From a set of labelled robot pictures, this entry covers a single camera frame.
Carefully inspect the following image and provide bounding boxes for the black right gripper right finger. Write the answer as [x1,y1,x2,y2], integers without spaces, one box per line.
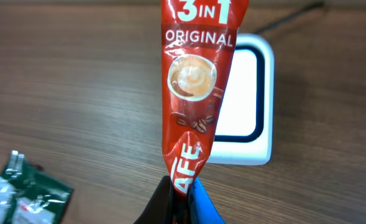
[188,177,226,224]

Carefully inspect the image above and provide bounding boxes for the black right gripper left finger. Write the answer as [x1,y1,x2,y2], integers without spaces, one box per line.
[134,175,174,224]

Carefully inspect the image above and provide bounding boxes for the green 3M gloves package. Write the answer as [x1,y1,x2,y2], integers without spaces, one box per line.
[0,151,73,224]

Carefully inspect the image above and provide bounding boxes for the red Nescafe coffee stick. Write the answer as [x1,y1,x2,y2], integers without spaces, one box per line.
[160,0,250,197]

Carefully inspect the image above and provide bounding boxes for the white barcode scanner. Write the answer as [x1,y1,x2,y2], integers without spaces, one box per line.
[208,34,275,166]

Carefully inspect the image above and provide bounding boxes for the black scanner cable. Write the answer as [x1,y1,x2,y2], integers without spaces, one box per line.
[254,1,326,35]

